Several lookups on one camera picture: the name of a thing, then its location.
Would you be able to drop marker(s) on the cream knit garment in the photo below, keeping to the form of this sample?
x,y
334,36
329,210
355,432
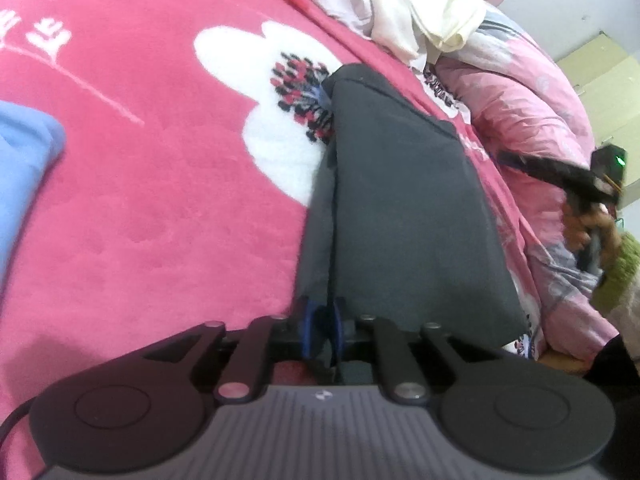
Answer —
x,y
430,0

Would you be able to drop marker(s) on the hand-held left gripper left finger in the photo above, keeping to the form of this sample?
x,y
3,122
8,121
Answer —
x,y
307,332

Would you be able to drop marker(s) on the light blue folded garment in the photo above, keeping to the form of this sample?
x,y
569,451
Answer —
x,y
25,160

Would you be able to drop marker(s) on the person's right hand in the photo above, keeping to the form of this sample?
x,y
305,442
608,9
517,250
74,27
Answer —
x,y
611,232

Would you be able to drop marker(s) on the cream wardrobe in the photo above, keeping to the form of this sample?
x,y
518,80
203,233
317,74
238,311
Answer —
x,y
610,90

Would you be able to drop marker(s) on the pink and grey quilt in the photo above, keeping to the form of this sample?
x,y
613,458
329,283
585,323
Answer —
x,y
525,110

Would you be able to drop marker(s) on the dark grey garment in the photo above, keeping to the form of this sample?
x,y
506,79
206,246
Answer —
x,y
400,210

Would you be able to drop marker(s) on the person's black clothing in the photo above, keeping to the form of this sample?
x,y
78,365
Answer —
x,y
615,365

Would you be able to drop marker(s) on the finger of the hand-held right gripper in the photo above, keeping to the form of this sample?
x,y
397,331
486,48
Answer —
x,y
545,166

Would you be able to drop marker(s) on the pink floral blanket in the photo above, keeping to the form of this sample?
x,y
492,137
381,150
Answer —
x,y
150,210

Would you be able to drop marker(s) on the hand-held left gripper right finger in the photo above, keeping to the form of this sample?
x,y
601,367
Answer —
x,y
338,330

